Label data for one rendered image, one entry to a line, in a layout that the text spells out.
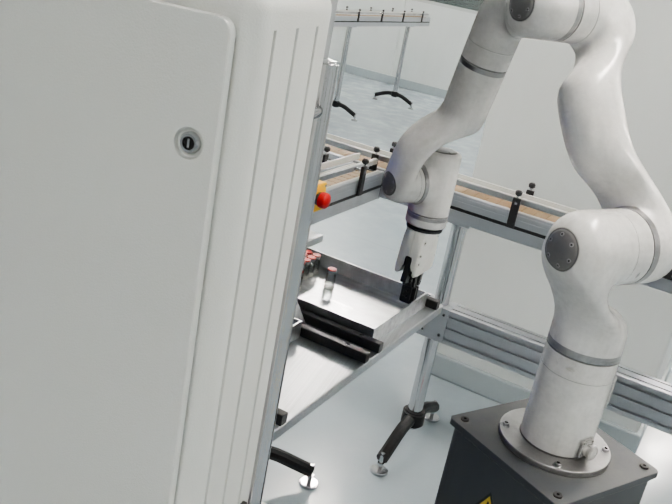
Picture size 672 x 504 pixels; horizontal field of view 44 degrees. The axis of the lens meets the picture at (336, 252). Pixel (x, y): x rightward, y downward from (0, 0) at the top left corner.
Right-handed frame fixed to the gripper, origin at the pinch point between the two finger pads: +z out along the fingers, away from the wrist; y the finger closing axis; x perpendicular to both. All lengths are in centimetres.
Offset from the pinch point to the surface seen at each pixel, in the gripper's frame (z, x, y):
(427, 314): 4.4, 4.1, -3.0
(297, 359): 4.4, -5.0, 35.7
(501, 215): 2, -7, -82
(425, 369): 61, -20, -86
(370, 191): 4, -46, -73
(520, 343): 40, 8, -86
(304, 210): -40, 16, 81
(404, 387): 92, -38, -124
